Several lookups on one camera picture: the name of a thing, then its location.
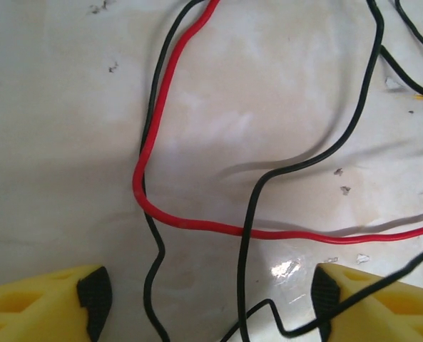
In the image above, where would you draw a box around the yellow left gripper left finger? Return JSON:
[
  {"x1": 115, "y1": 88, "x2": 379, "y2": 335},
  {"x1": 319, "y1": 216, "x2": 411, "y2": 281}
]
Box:
[{"x1": 0, "y1": 264, "x2": 111, "y2": 342}]

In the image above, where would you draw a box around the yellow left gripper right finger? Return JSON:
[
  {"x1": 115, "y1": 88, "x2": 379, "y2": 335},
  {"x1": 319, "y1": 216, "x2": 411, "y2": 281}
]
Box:
[{"x1": 312, "y1": 262, "x2": 423, "y2": 342}]

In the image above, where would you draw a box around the black cable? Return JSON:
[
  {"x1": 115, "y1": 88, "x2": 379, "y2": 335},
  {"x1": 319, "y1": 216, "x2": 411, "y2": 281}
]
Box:
[
  {"x1": 138, "y1": 0, "x2": 202, "y2": 342},
  {"x1": 378, "y1": 44, "x2": 423, "y2": 101},
  {"x1": 225, "y1": 245, "x2": 423, "y2": 342},
  {"x1": 393, "y1": 0, "x2": 423, "y2": 61},
  {"x1": 238, "y1": 0, "x2": 386, "y2": 342}
]

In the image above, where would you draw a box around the red cable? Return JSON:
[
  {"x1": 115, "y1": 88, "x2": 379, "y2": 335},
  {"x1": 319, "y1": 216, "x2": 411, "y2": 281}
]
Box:
[{"x1": 131, "y1": 0, "x2": 423, "y2": 245}]

